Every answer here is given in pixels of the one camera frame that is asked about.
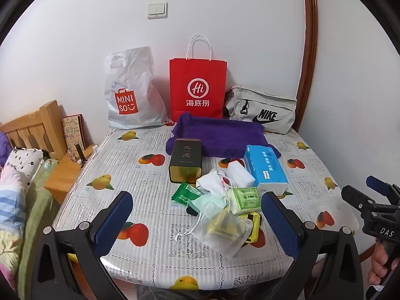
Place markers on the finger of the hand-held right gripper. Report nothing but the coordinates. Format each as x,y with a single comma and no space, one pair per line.
375,182
356,197

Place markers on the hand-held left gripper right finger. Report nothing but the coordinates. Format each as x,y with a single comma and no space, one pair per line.
281,225

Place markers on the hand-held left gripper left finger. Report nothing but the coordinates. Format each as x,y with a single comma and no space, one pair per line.
115,222

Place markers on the yellow small box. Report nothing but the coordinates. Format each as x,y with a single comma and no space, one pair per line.
256,225

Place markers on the light green tissue pack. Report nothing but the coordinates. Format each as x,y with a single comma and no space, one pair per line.
245,198

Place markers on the white sponge block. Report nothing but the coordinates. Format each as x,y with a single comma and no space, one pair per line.
240,175

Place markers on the purple fabric storage tray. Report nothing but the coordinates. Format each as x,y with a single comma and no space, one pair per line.
218,134

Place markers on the person's right hand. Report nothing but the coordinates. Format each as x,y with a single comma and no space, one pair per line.
379,265

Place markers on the fruit print tablecloth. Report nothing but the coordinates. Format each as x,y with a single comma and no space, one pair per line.
140,168

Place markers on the blue tissue pack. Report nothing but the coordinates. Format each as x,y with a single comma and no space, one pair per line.
265,165

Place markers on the wooden nightstand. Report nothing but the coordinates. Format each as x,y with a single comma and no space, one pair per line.
65,175

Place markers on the green wet wipe packet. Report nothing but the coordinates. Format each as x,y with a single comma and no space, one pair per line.
184,193

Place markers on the small black stand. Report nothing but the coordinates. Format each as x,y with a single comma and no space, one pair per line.
78,153

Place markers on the green bed sheet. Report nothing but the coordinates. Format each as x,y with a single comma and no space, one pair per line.
37,200

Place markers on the dark green tin box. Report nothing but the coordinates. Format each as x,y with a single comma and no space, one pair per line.
186,156

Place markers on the patterned notebook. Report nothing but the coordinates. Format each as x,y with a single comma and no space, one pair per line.
73,131

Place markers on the pastel patterned blanket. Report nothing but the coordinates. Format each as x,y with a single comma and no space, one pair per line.
12,209

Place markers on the floral white pillow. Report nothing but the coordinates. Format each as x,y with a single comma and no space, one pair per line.
23,162

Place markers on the grey waist bag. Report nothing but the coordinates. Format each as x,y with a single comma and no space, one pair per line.
265,103

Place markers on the wooden headboard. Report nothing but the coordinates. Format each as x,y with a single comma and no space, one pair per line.
40,122

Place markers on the purple plush toy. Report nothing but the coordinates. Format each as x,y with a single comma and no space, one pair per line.
4,150

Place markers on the white plastic shopping bag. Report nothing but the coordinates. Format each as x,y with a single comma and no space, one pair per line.
134,78

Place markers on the red paper bag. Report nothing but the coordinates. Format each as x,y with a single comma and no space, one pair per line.
197,68

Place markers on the brown wooden door frame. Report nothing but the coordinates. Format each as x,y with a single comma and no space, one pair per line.
307,37

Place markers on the white light switch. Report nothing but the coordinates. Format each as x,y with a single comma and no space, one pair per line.
157,10

